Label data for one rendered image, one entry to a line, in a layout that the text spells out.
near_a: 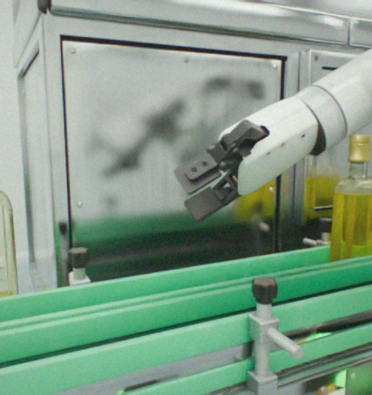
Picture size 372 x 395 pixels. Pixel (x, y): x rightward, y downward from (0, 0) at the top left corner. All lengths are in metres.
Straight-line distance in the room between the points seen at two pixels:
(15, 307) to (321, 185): 0.60
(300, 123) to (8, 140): 3.27
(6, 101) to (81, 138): 2.96
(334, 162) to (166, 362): 0.58
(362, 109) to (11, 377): 0.44
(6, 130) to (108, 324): 3.18
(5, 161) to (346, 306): 3.26
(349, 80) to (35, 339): 0.44
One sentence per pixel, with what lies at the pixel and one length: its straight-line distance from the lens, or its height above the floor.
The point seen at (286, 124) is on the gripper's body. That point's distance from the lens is 0.45.
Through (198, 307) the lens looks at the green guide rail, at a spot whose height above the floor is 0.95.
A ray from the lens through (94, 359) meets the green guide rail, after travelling 0.42.
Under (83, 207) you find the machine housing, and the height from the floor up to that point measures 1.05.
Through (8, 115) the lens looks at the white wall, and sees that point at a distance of 3.62.
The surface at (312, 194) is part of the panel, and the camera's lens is 0.85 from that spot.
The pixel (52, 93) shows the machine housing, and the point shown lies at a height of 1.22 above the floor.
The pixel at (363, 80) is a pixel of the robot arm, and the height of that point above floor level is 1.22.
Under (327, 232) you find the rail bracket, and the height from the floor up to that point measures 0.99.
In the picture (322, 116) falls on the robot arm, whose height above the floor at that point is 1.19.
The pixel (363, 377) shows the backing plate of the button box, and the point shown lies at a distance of 0.63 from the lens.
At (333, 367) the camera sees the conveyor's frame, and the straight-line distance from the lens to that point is 0.59.
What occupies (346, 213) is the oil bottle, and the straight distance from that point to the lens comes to 0.74.
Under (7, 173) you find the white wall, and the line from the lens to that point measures 3.63.
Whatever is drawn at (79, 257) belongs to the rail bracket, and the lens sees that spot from 0.57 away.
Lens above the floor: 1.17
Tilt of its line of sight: 9 degrees down
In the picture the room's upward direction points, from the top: straight up
